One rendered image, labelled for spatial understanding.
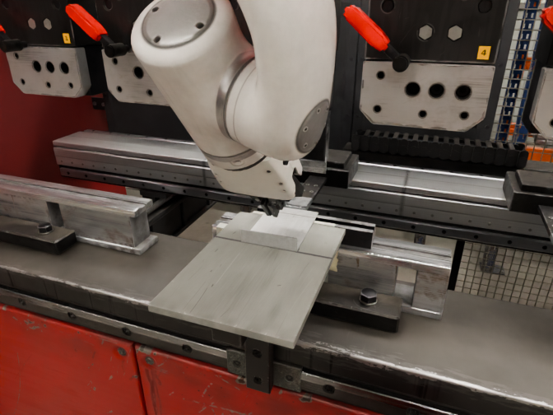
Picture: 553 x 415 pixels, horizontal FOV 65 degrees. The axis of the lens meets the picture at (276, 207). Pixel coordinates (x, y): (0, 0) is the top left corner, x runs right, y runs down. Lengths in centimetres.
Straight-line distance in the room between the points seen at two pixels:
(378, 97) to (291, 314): 29
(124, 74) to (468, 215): 67
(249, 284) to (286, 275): 5
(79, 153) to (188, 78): 91
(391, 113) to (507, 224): 43
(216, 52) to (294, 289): 31
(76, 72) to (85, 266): 35
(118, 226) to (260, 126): 59
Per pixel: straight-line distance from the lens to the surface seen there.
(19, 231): 100
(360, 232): 68
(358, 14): 54
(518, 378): 68
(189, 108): 37
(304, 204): 74
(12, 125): 135
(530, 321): 79
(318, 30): 31
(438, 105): 57
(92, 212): 91
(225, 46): 34
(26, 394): 121
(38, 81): 85
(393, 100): 58
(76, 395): 107
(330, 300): 68
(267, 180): 49
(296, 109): 32
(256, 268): 58
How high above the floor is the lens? 132
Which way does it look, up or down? 26 degrees down
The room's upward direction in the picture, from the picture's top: straight up
